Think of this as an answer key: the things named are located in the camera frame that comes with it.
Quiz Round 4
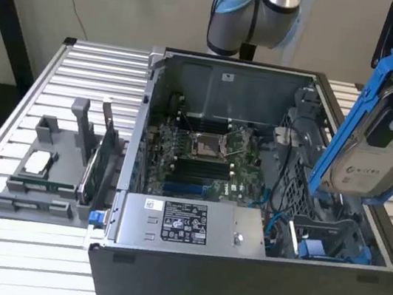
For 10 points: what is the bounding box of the hard disk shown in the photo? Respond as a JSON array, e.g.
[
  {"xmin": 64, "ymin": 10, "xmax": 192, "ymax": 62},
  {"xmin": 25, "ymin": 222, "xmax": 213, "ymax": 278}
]
[{"xmin": 304, "ymin": 36, "xmax": 393, "ymax": 214}]

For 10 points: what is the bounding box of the metal disk bay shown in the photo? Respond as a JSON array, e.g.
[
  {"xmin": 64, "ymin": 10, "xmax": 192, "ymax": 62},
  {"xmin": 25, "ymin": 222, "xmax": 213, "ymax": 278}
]
[{"xmin": 284, "ymin": 206, "xmax": 393, "ymax": 277}]

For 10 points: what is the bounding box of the black RAM slot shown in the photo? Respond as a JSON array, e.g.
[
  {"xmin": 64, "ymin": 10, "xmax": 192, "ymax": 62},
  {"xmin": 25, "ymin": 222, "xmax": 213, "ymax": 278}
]
[
  {"xmin": 180, "ymin": 119, "xmax": 231, "ymax": 132},
  {"xmin": 174, "ymin": 163, "xmax": 227, "ymax": 178},
  {"xmin": 171, "ymin": 169, "xmax": 225, "ymax": 183},
  {"xmin": 176, "ymin": 160, "xmax": 228, "ymax": 173},
  {"xmin": 178, "ymin": 155, "xmax": 228, "ymax": 169},
  {"xmin": 180, "ymin": 115, "xmax": 232, "ymax": 128}
]

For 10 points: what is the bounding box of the blue expansion slot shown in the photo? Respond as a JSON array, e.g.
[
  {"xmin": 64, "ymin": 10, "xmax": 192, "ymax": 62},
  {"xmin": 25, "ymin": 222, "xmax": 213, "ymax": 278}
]
[{"xmin": 162, "ymin": 178, "xmax": 213, "ymax": 201}]

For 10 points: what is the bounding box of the perforated grey metal cage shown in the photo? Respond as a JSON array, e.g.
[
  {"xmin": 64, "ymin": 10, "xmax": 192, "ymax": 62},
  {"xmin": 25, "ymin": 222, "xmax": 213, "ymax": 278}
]
[{"xmin": 260, "ymin": 82, "xmax": 384, "ymax": 234}]

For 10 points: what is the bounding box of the metal socket cover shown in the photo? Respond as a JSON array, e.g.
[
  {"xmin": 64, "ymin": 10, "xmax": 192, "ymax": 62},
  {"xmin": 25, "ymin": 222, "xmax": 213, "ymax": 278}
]
[{"xmin": 217, "ymin": 126, "xmax": 256, "ymax": 161}]

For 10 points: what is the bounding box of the green motherboard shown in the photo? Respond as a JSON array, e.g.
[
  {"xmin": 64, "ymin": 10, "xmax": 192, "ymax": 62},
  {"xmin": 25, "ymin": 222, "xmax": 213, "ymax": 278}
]
[{"xmin": 136, "ymin": 108, "xmax": 279, "ymax": 212}]

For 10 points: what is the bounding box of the CPU socket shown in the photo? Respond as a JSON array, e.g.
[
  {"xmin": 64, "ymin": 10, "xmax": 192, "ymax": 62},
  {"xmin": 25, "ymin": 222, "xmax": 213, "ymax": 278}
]
[{"xmin": 188, "ymin": 130, "xmax": 224, "ymax": 160}]

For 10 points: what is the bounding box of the thin locking lever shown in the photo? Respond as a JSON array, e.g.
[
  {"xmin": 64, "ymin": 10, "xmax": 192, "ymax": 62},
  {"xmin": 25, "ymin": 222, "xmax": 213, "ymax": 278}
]
[{"xmin": 178, "ymin": 110, "xmax": 203, "ymax": 138}]

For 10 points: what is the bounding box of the black power supply label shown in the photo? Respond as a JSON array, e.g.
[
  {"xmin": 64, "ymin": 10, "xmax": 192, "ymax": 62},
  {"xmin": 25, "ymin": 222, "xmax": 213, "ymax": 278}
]
[{"xmin": 158, "ymin": 197, "xmax": 213, "ymax": 248}]

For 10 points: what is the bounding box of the open black PC case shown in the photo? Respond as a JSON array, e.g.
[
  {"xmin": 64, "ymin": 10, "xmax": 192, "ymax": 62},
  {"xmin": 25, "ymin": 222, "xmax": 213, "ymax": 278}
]
[{"xmin": 75, "ymin": 38, "xmax": 393, "ymax": 295}]

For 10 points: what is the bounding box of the green graphics card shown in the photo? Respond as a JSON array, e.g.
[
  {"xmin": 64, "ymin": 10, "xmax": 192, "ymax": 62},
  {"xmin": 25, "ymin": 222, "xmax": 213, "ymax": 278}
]
[{"xmin": 73, "ymin": 94, "xmax": 127, "ymax": 214}]

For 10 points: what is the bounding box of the silver power supply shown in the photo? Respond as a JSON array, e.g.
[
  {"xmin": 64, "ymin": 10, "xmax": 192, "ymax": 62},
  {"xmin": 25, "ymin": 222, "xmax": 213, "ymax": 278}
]
[{"xmin": 115, "ymin": 186, "xmax": 273, "ymax": 268}]

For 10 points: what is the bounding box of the grey parts rack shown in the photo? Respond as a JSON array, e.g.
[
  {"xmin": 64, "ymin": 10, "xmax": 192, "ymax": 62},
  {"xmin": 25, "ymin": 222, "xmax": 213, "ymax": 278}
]
[{"xmin": 0, "ymin": 85, "xmax": 137, "ymax": 236}]

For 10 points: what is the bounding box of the blue case latch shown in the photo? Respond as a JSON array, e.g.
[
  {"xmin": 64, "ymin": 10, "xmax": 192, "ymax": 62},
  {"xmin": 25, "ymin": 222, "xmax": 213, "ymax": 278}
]
[{"xmin": 87, "ymin": 208, "xmax": 108, "ymax": 230}]

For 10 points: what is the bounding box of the silver CPU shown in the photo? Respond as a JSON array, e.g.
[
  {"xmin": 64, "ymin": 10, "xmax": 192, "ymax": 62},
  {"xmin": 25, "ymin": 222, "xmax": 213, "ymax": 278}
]
[{"xmin": 23, "ymin": 150, "xmax": 55, "ymax": 177}]

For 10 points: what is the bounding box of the green RAM stick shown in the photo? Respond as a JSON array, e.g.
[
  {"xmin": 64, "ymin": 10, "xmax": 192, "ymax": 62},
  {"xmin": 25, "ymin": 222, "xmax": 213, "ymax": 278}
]
[
  {"xmin": 3, "ymin": 193, "xmax": 71, "ymax": 217},
  {"xmin": 15, "ymin": 174, "xmax": 76, "ymax": 197}
]

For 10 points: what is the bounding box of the long black wire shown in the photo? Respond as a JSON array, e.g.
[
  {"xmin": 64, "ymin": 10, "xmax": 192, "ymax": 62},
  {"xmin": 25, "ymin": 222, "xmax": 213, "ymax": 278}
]
[{"xmin": 267, "ymin": 114, "xmax": 316, "ymax": 217}]

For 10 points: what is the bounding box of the blue wire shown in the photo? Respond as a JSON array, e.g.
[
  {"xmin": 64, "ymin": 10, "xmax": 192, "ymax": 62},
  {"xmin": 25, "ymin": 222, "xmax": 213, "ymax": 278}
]
[{"xmin": 255, "ymin": 186, "xmax": 290, "ymax": 245}]

